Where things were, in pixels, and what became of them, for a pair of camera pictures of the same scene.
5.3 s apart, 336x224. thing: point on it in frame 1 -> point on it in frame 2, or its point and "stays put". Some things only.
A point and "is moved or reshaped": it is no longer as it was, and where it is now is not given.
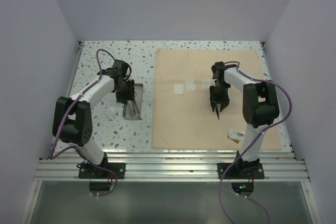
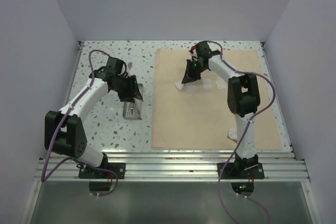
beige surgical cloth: [182, 118] stays put
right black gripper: [214, 98] -> [190, 76]
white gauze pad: [190, 85] stays put
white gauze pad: [178, 88] is moved or reshaped
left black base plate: [86, 170] stays put
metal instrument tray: [133, 110] stays put
